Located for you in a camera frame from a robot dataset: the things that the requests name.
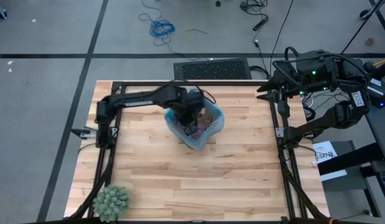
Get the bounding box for blue floor cable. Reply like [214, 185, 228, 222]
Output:
[138, 12, 209, 60]

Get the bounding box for black tripod base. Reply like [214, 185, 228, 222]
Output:
[359, 0, 385, 20]

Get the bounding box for green artificial plant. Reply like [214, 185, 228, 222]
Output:
[92, 184, 131, 223]

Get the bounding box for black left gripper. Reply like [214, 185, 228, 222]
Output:
[167, 90, 206, 125]

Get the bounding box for black table frame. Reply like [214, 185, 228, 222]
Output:
[67, 80, 332, 224]

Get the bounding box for white paper sheet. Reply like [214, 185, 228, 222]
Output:
[312, 140, 348, 182]

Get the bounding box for black power strip cable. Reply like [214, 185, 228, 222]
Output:
[240, 0, 270, 32]

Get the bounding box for black perforated floor mat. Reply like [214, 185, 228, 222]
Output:
[173, 57, 253, 81]

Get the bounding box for black stand bar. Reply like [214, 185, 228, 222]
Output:
[316, 142, 385, 177]

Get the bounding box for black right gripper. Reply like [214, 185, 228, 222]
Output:
[256, 60, 305, 102]

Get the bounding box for black electronic device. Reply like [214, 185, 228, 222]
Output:
[366, 77, 385, 110]

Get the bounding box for black floor cable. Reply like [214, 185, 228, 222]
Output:
[269, 0, 295, 78]

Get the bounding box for blue plastic bin liner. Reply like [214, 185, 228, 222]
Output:
[163, 88, 226, 152]

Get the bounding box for taut black cable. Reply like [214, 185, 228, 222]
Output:
[340, 0, 385, 55]

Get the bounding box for black table clamp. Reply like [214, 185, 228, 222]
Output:
[70, 126, 98, 139]

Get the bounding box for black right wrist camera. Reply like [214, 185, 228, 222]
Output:
[277, 96, 290, 119]

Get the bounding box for grey desk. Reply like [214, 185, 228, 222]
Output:
[365, 102, 385, 166]

